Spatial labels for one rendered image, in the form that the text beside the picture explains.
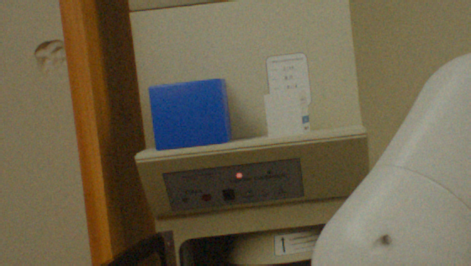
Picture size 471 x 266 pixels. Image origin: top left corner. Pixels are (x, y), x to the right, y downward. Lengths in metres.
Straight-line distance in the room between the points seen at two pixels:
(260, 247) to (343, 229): 0.76
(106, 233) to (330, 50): 0.41
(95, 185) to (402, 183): 0.72
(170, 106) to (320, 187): 0.25
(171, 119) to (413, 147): 0.63
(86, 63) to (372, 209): 0.73
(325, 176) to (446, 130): 0.64
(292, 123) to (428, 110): 0.59
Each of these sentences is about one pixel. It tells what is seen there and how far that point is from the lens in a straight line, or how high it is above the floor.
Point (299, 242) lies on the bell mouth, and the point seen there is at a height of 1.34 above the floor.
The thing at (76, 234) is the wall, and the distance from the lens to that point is 2.06.
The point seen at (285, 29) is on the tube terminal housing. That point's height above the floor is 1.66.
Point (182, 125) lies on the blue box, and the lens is 1.47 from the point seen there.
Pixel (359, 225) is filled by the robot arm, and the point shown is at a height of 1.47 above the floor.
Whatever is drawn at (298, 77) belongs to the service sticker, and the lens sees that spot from 1.56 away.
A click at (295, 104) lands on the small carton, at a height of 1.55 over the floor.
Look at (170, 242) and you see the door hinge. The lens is 1.59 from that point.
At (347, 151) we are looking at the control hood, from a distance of 1.48.
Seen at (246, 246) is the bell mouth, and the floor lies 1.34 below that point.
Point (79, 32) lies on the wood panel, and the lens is 1.50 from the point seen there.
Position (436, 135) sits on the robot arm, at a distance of 0.89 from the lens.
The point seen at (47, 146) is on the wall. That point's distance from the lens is 2.05.
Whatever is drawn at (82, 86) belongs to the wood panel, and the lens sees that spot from 1.50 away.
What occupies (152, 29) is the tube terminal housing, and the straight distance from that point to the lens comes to 1.58.
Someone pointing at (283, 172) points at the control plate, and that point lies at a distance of 1.50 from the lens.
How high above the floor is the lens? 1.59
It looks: 3 degrees down
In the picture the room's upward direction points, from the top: 6 degrees counter-clockwise
